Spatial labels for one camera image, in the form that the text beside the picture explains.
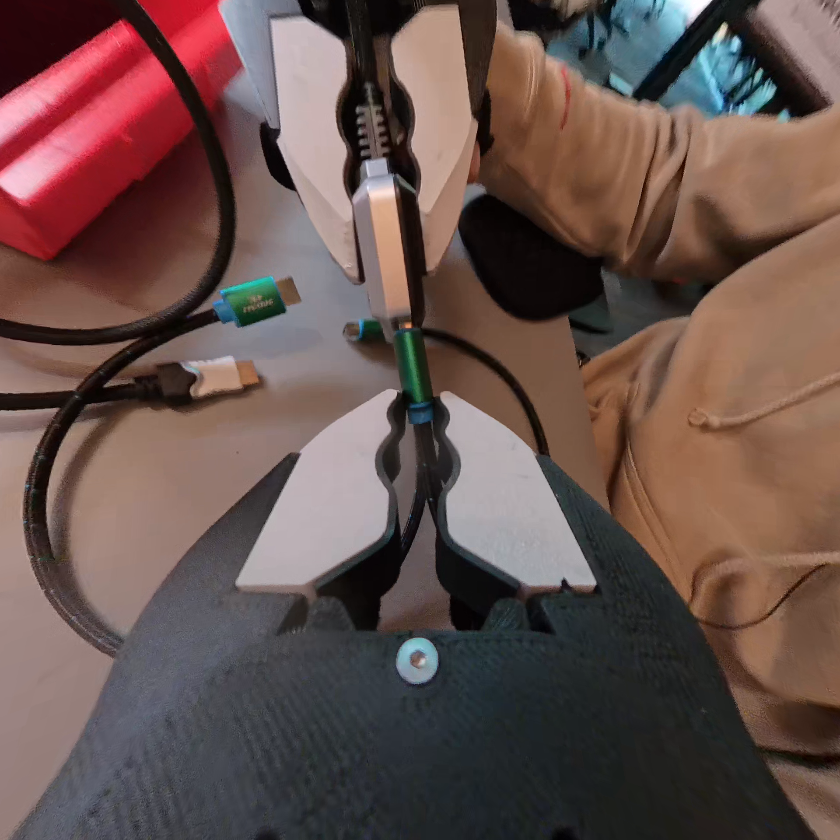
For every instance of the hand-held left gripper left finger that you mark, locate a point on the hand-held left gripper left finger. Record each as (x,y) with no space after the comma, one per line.
(321,512)

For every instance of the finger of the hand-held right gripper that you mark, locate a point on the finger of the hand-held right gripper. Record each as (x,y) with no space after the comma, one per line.
(439,131)
(308,131)

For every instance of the person's right forearm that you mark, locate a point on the person's right forearm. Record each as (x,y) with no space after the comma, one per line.
(623,164)

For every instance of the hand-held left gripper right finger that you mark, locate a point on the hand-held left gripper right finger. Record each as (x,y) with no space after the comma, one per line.
(512,512)

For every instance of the person's beige hoodie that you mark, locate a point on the person's beige hoodie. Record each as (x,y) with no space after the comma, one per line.
(735,459)

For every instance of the black chair armrest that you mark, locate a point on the black chair armrest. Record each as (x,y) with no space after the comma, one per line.
(531,262)

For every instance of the red plastic bin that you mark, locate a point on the red plastic bin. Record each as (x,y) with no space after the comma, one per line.
(85,144)

